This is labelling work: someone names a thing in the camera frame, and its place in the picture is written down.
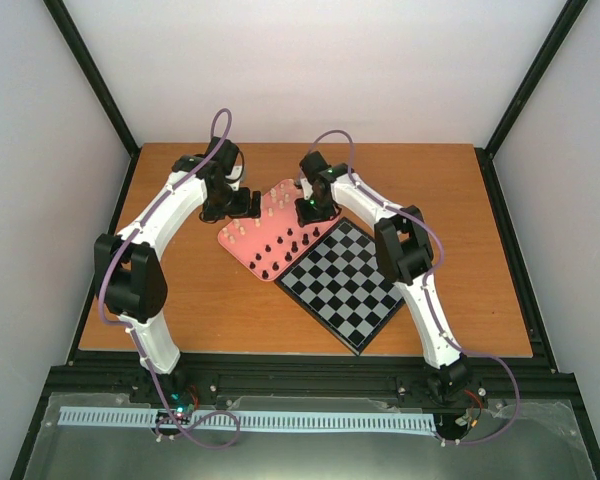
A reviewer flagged pink plastic tray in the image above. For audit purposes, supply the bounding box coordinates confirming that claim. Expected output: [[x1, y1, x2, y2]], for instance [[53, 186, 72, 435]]
[[217, 179, 336, 282]]

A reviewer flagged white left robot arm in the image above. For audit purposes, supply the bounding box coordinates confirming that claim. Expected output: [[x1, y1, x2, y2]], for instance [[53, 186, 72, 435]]
[[94, 136, 261, 403]]

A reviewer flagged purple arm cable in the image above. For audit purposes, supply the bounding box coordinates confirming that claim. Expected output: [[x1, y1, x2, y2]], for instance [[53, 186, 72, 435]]
[[95, 107, 242, 450], [306, 129, 522, 447]]

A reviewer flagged black and white chessboard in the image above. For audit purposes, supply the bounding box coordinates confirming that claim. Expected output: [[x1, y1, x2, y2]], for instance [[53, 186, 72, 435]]
[[275, 217, 405, 355]]

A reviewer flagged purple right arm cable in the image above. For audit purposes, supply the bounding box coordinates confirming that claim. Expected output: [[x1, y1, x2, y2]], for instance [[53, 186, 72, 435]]
[[306, 129, 522, 447]]

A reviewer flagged black aluminium frame base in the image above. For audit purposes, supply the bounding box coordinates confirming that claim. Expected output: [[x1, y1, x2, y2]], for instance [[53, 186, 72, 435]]
[[43, 352, 584, 413]]

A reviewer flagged light blue cable duct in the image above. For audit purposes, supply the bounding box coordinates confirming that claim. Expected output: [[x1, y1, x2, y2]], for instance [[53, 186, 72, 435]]
[[57, 406, 436, 436]]

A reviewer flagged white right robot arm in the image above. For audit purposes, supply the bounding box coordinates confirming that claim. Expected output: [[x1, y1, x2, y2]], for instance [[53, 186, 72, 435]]
[[295, 151, 471, 406]]

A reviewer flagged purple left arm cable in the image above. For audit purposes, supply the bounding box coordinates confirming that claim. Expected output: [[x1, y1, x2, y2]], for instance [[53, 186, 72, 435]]
[[95, 107, 242, 450]]

